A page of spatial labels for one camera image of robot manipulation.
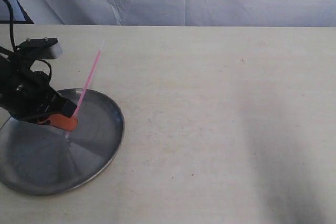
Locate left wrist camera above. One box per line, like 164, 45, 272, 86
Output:
17, 38, 62, 60

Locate pink glow stick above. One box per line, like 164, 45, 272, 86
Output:
73, 39, 105, 122

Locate dark object behind table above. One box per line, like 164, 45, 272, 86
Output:
1, 0, 33, 24

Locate black left camera cable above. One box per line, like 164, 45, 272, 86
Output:
0, 0, 52, 83

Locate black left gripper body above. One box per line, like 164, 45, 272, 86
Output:
1, 58, 66, 123

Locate round metal plate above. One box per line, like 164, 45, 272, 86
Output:
1, 88, 124, 195

